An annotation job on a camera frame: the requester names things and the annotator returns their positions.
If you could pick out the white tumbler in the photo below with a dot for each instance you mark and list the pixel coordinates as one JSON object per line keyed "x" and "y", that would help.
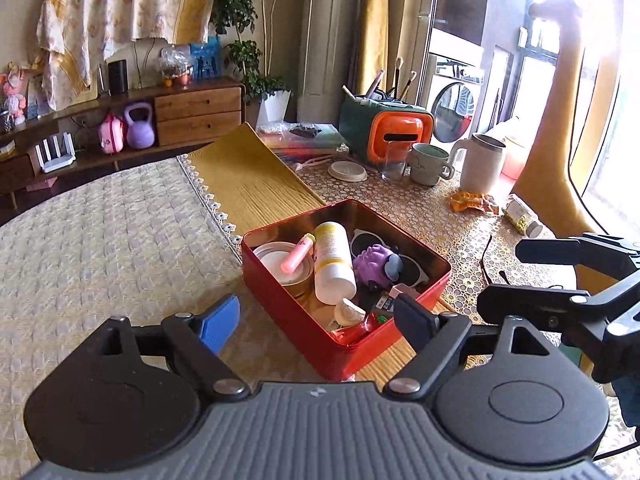
{"x": 480, "y": 167}

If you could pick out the white and yellow bottle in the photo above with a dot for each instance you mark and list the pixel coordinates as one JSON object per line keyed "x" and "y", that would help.
{"x": 332, "y": 270}

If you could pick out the orange tissue box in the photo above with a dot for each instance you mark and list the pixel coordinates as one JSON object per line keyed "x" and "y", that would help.
{"x": 402, "y": 127}

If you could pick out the white router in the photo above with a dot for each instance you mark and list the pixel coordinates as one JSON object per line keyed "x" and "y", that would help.
{"x": 55, "y": 162}

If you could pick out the green organizer box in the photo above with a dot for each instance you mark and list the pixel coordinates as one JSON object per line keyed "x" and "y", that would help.
{"x": 355, "y": 125}

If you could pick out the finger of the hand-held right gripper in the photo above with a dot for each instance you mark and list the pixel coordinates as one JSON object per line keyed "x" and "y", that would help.
{"x": 550, "y": 251}
{"x": 530, "y": 300}

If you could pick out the pink doll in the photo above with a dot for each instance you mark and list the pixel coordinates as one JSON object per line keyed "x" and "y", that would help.
{"x": 15, "y": 97}

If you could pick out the clear drinking glass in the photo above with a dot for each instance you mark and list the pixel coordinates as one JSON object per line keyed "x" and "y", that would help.
{"x": 395, "y": 165}

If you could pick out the round gold-rimmed lid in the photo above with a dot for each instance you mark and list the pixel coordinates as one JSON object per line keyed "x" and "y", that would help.
{"x": 272, "y": 262}

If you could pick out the wooden media cabinet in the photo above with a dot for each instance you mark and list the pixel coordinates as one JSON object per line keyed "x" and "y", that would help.
{"x": 200, "y": 115}

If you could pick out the black cylinder speaker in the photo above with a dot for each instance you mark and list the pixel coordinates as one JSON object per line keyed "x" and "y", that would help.
{"x": 118, "y": 77}

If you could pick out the pale green mug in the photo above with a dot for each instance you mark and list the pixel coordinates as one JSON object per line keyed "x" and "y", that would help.
{"x": 427, "y": 167}

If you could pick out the white sunglasses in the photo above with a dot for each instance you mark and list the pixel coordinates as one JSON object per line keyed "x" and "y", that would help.
{"x": 415, "y": 270}

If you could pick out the clear bag of fruit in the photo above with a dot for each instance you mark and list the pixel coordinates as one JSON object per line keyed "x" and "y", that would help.
{"x": 176, "y": 67}

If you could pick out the stack of books in plastic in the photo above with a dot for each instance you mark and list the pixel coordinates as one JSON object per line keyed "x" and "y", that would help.
{"x": 305, "y": 140}

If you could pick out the purple kettlebell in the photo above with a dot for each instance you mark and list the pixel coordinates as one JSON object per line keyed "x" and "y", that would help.
{"x": 139, "y": 135}

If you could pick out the clear pill bottle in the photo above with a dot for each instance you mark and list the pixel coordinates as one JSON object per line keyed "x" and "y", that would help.
{"x": 522, "y": 217}

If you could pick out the orange snack wrapper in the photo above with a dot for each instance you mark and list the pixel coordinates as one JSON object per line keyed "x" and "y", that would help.
{"x": 472, "y": 202}

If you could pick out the red tin box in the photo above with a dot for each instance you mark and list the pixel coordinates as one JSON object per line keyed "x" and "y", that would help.
{"x": 285, "y": 320}

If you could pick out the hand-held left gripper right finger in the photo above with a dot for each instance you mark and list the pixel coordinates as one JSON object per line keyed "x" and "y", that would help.
{"x": 415, "y": 320}

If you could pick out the yellow chair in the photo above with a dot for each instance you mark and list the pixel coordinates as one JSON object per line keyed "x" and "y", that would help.
{"x": 555, "y": 160}

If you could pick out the purple monster toy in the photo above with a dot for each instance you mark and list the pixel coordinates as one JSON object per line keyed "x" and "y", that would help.
{"x": 372, "y": 265}

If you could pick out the floral bed sheet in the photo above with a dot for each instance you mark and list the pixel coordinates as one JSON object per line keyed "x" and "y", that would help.
{"x": 125, "y": 5}

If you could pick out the white washing machine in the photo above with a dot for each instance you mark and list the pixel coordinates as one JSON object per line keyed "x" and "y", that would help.
{"x": 452, "y": 105}

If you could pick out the yellow curtain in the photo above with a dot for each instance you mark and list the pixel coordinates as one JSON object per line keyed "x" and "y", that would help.
{"x": 375, "y": 25}

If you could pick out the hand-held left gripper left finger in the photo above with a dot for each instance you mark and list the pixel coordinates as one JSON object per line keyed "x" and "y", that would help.
{"x": 220, "y": 322}

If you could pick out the pink cosmetic tube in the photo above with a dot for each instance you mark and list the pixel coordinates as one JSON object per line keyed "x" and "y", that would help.
{"x": 374, "y": 84}

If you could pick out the potted green plant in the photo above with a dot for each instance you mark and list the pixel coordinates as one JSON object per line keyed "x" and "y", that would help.
{"x": 240, "y": 15}

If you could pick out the white shell-shaped object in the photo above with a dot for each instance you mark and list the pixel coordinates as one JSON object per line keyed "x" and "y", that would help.
{"x": 350, "y": 312}

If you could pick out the tall makeup brush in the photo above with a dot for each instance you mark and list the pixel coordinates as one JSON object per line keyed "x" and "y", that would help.
{"x": 398, "y": 80}

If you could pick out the dark-framed eyeglasses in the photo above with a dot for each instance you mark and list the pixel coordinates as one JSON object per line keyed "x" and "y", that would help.
{"x": 486, "y": 260}

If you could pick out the short makeup brush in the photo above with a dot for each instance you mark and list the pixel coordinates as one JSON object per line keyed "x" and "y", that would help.
{"x": 407, "y": 86}

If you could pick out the mustard yellow cloth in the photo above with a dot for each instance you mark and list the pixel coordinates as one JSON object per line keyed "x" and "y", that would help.
{"x": 255, "y": 180}

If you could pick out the red snack packet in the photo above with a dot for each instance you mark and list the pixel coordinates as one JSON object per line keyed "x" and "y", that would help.
{"x": 357, "y": 332}

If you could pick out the white round lid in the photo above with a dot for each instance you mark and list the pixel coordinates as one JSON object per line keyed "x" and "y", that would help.
{"x": 347, "y": 171}

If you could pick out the white cosmetic stick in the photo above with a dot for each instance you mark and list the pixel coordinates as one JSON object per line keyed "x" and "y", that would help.
{"x": 349, "y": 92}

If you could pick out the white standing air conditioner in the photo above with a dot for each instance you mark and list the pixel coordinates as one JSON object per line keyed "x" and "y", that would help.
{"x": 330, "y": 35}

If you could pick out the gold patterned tablecloth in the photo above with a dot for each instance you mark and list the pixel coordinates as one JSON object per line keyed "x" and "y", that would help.
{"x": 450, "y": 230}

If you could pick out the pink toy case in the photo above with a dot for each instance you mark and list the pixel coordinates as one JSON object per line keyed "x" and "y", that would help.
{"x": 111, "y": 137}

